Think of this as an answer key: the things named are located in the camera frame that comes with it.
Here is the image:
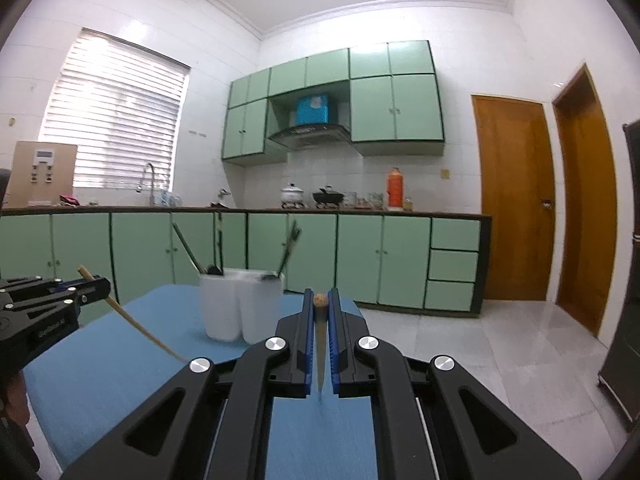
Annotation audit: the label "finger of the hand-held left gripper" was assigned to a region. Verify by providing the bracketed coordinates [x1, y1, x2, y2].
[0, 275, 83, 297]
[10, 276, 112, 321]

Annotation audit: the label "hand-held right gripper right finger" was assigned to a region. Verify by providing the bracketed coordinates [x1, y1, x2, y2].
[326, 287, 583, 480]

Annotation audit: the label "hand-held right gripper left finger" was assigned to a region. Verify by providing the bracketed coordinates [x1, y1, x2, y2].
[60, 287, 316, 480]

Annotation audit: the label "wooden chopstick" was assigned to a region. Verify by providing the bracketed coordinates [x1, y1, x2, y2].
[313, 293, 329, 403]
[76, 266, 190, 362]

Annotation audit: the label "white utensil holder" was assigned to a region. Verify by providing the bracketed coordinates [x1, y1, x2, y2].
[199, 267, 286, 345]

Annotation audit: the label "person's left hand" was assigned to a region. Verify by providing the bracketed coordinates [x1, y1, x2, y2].
[0, 372, 30, 421]

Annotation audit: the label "blue table mat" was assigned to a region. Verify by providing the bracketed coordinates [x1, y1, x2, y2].
[22, 284, 381, 480]

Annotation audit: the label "green base cabinets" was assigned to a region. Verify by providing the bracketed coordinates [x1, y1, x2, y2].
[0, 207, 493, 318]

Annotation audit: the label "metal spoon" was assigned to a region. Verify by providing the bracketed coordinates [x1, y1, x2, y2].
[260, 220, 302, 281]

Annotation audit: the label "black ladle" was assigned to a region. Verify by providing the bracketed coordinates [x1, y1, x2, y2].
[171, 221, 224, 277]

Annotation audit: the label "metal kitchen faucet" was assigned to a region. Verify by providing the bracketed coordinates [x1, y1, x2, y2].
[137, 162, 157, 207]

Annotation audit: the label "black wok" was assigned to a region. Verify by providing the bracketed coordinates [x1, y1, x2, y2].
[312, 186, 346, 206]

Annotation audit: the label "white window blinds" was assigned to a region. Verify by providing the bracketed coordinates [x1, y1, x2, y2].
[37, 27, 192, 201]

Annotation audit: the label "orange thermos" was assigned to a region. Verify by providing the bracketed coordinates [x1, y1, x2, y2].
[386, 166, 404, 210]

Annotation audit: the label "black range hood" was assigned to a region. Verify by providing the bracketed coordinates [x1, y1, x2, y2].
[266, 124, 351, 152]

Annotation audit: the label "wooden door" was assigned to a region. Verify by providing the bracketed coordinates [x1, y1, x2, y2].
[472, 94, 557, 302]
[552, 63, 617, 338]

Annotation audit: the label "blue box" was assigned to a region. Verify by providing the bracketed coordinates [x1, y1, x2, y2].
[295, 93, 332, 126]

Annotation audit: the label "green wall cabinets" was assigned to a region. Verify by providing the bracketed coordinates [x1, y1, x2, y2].
[221, 40, 446, 167]

